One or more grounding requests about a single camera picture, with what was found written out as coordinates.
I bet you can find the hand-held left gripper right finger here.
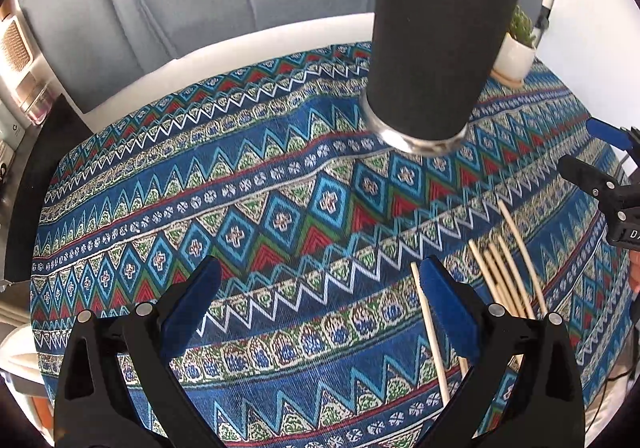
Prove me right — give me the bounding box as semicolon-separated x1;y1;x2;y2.
419;255;586;448

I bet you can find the white board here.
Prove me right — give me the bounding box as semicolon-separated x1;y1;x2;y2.
537;0;640;129

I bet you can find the light wooden chopstick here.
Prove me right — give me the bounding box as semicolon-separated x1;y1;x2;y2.
498;238;536;321
409;262;451;406
489;244;526;319
469;241;501;306
480;249;516;314
496;199;548;318

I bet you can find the black side counter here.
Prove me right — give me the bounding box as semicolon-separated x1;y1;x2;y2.
11;96;94;279

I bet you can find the blue patterned tablecloth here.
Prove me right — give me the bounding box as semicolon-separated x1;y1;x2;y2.
30;41;632;448

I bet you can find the round wooden coaster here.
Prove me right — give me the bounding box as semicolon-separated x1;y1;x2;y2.
489;68;523;89

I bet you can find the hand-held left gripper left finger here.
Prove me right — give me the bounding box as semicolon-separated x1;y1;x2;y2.
52;255;223;448

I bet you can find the white chair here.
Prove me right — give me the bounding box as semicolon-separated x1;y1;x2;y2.
0;278;48;384

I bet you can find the clear acrylic organizer box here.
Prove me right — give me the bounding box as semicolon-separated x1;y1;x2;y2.
12;73;57;125

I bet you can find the black clamp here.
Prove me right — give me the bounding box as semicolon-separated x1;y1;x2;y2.
532;3;552;32

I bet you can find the succulent in white pot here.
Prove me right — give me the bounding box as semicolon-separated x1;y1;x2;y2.
492;3;539;82

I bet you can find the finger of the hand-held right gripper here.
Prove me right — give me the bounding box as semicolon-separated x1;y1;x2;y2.
586;118;640;154
557;154;618;196

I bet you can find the black utensil holder cup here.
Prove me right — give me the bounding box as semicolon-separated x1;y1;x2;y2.
359;0;522;155

